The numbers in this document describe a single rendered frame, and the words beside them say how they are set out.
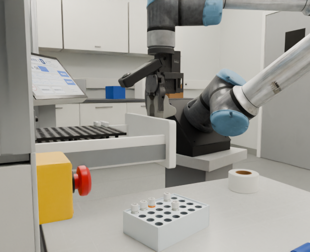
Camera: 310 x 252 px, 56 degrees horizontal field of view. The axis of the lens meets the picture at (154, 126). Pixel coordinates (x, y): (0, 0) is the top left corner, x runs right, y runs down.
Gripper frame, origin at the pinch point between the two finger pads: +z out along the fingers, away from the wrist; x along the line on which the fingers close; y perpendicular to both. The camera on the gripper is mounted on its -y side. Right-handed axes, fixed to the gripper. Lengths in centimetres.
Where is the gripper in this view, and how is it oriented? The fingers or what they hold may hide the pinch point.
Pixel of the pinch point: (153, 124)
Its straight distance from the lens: 79.1
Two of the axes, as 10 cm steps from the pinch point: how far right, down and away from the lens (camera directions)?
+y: 9.0, -0.5, 4.3
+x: -4.4, -1.0, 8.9
